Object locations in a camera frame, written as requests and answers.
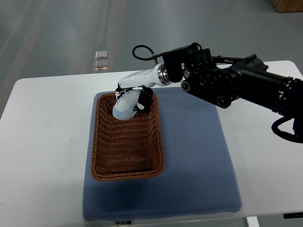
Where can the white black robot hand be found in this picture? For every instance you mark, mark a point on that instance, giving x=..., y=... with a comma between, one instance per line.
x=143, y=81

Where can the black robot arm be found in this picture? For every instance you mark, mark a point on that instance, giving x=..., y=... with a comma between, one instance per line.
x=221, y=80

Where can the brown wicker basket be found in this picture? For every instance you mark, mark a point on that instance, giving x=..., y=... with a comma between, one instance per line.
x=124, y=150

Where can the lower metal floor plate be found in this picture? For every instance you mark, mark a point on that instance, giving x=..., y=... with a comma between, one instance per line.
x=101, y=64

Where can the metal floor plate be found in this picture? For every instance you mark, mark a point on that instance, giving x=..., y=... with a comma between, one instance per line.
x=101, y=54
x=101, y=64

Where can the upper metal floor plate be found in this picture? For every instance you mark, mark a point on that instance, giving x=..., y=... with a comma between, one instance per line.
x=101, y=54

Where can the blue textured mat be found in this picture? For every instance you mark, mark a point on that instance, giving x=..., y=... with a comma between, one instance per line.
x=198, y=176

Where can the white table leg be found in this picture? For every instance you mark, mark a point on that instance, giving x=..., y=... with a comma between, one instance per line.
x=252, y=221

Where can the black table control panel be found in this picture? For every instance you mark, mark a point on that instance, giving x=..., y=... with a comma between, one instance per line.
x=293, y=215

